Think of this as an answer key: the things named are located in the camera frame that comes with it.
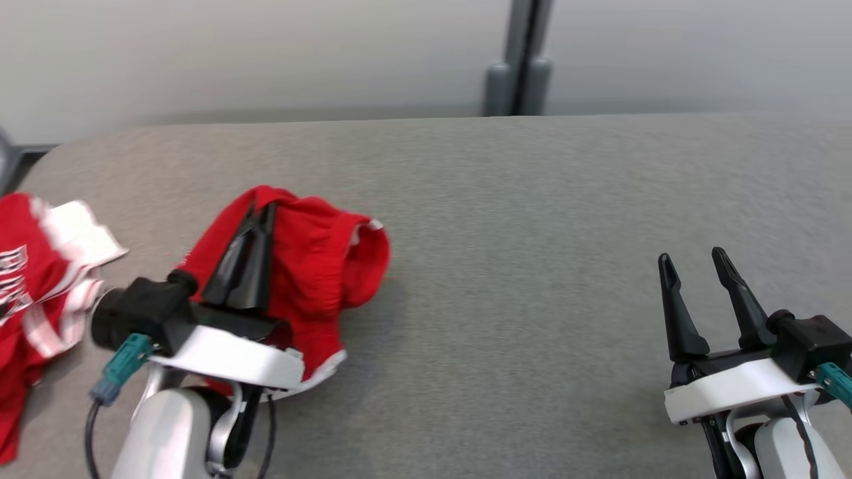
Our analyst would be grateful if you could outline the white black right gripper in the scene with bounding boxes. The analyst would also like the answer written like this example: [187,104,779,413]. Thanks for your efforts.
[658,246,826,426]

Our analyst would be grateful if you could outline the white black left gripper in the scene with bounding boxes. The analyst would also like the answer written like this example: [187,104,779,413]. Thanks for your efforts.
[150,202,307,391]

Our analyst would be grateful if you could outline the red shorts with white trim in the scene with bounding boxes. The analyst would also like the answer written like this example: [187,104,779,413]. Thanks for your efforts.
[180,185,393,401]

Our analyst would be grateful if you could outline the red white basketball jersey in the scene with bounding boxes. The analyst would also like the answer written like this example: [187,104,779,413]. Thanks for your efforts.
[0,193,128,466]

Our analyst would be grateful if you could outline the black cable with teal plug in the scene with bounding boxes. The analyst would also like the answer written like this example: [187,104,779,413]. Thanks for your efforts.
[815,363,852,408]
[83,333,155,479]

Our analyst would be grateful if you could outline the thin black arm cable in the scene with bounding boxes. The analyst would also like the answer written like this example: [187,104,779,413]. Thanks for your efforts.
[256,393,278,479]
[782,396,819,479]

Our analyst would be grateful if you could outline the grey metal frame piece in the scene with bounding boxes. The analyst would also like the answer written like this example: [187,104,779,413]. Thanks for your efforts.
[0,126,21,195]

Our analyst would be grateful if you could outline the grey partition post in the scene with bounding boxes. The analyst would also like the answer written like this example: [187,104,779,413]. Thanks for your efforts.
[483,0,554,118]

